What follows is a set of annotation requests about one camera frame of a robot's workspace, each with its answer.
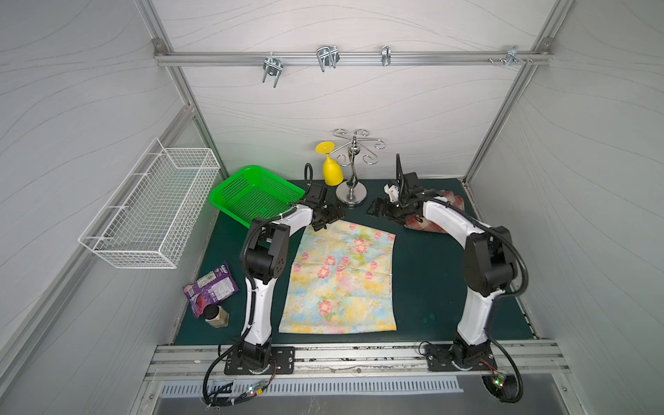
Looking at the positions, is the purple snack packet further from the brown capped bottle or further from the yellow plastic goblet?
the yellow plastic goblet

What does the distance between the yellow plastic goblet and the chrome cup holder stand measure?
0.03m

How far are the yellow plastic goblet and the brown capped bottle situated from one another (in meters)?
0.60

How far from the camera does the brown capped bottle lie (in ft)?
2.46

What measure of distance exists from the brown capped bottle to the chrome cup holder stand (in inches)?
24.8

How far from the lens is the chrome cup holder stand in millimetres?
944

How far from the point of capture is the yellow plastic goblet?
97 cm
